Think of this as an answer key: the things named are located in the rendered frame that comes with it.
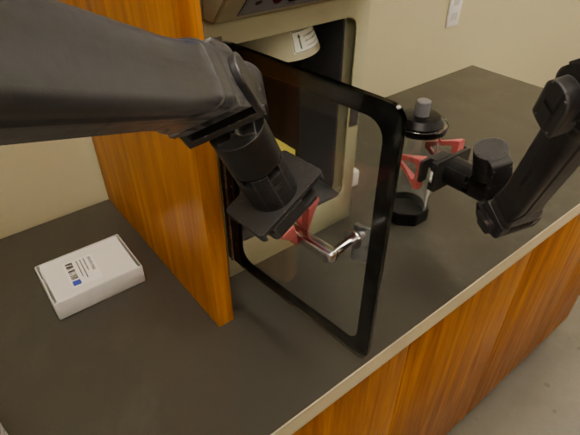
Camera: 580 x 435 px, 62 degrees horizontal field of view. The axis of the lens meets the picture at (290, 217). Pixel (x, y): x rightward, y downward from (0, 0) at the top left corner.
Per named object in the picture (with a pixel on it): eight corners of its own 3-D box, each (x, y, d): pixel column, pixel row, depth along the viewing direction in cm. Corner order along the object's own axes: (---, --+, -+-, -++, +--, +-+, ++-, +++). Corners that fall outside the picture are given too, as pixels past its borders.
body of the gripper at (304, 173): (230, 218, 56) (201, 181, 50) (287, 158, 58) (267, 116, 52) (267, 246, 52) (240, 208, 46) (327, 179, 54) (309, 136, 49)
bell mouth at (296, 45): (199, 44, 85) (196, 11, 82) (279, 26, 94) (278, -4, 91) (257, 72, 74) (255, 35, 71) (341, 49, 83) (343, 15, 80)
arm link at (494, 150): (487, 238, 83) (535, 223, 82) (490, 193, 74) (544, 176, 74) (457, 192, 91) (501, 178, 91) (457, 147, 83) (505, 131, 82)
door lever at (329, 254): (306, 219, 66) (307, 204, 64) (361, 251, 60) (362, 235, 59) (278, 236, 63) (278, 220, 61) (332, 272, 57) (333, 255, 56)
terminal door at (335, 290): (238, 259, 88) (218, 37, 64) (368, 360, 71) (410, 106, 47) (235, 261, 88) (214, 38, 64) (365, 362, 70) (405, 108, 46)
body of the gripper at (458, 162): (430, 160, 89) (463, 176, 85) (463, 143, 94) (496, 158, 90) (424, 188, 93) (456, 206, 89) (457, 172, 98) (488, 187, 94)
